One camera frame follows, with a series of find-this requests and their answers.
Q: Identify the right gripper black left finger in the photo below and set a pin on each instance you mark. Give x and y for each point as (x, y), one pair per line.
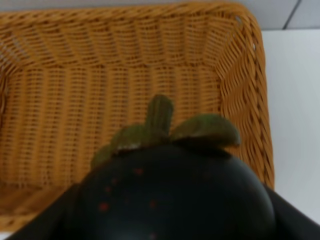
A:
(50, 224)

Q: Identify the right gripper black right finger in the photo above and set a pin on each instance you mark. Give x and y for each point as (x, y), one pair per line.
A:
(284, 221)

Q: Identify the dark purple mangosteen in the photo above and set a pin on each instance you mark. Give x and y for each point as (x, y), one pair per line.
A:
(154, 182)

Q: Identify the orange wicker basket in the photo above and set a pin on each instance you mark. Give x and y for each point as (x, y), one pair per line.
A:
(70, 78)

